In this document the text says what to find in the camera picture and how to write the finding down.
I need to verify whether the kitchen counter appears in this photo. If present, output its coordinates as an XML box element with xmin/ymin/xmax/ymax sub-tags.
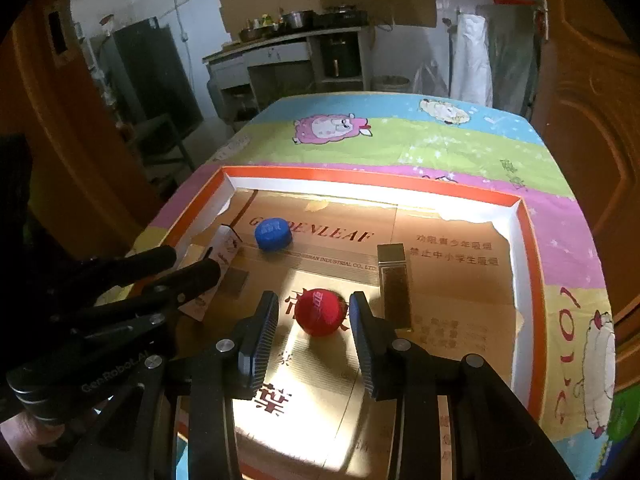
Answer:
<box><xmin>202</xmin><ymin>25</ymin><xmax>376</xmax><ymax>111</ymax></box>

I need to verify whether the gold brown lighter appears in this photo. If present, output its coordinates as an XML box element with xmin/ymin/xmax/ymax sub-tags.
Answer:
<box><xmin>376</xmin><ymin>243</ymin><xmax>413</xmax><ymax>332</ymax></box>

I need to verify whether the person's left hand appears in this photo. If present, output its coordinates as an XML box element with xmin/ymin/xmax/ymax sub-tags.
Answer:
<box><xmin>0</xmin><ymin>404</ymin><xmax>101</xmax><ymax>466</ymax></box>

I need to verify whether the dark refrigerator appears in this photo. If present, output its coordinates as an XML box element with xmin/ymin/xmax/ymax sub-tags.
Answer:
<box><xmin>100</xmin><ymin>17</ymin><xmax>203</xmax><ymax>136</ymax></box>

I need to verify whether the grey metal stand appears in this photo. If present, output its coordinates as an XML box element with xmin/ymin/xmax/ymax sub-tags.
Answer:
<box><xmin>122</xmin><ymin>112</ymin><xmax>196</xmax><ymax>176</ymax></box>

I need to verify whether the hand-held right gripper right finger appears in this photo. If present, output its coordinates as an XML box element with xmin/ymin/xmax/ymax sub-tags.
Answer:
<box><xmin>349</xmin><ymin>291</ymin><xmax>576</xmax><ymax>480</ymax></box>

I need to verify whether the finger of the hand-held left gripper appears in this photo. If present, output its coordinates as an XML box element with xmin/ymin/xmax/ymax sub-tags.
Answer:
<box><xmin>50</xmin><ymin>260</ymin><xmax>223</xmax><ymax>346</ymax></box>
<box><xmin>55</xmin><ymin>246</ymin><xmax>178</xmax><ymax>311</ymax></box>

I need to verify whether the white rolled sack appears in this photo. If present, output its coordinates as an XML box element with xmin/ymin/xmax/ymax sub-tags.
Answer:
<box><xmin>452</xmin><ymin>12</ymin><xmax>493</xmax><ymax>106</ymax></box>

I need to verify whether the red bottle cap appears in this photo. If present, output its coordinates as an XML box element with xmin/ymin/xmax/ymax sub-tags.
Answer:
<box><xmin>294</xmin><ymin>288</ymin><xmax>347</xmax><ymax>337</ymax></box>

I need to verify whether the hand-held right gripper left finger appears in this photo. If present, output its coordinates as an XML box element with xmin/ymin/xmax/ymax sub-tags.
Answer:
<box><xmin>65</xmin><ymin>291</ymin><xmax>280</xmax><ymax>480</ymax></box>

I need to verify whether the black stove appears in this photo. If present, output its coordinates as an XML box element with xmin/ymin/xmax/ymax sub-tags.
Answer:
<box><xmin>315</xmin><ymin>6</ymin><xmax>370</xmax><ymax>28</ymax></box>

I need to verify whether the brown wooden door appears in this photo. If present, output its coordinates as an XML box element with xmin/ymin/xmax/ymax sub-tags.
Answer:
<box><xmin>530</xmin><ymin>0</ymin><xmax>640</xmax><ymax>321</ymax></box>

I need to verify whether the shallow cardboard box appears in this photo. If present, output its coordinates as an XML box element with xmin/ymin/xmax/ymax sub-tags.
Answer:
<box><xmin>150</xmin><ymin>165</ymin><xmax>551</xmax><ymax>480</ymax></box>

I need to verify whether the cartoon sheep printed tablecloth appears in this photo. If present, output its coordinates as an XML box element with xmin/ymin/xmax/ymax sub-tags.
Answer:
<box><xmin>130</xmin><ymin>91</ymin><xmax>626</xmax><ymax>480</ymax></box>

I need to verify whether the clear plastic sheet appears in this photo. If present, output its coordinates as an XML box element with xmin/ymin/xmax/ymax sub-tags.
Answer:
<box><xmin>477</xmin><ymin>2</ymin><xmax>538</xmax><ymax>111</ymax></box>

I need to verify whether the black air fryer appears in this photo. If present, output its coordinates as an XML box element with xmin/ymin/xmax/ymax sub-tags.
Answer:
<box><xmin>322</xmin><ymin>35</ymin><xmax>361</xmax><ymax>78</ymax></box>

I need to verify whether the round basin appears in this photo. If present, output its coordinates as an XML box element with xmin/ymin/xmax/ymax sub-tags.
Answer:
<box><xmin>372</xmin><ymin>75</ymin><xmax>413</xmax><ymax>92</ymax></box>

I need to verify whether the blue bottle cap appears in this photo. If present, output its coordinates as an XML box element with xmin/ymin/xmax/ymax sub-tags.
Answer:
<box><xmin>254</xmin><ymin>216</ymin><xmax>293</xmax><ymax>252</ymax></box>

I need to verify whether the white cartoon lighter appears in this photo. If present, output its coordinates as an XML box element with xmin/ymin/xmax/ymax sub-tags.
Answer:
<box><xmin>180</xmin><ymin>225</ymin><xmax>243</xmax><ymax>322</ymax></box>

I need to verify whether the metal cooking pot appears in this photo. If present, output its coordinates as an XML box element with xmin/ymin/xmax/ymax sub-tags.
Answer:
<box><xmin>280</xmin><ymin>10</ymin><xmax>316</xmax><ymax>28</ymax></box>

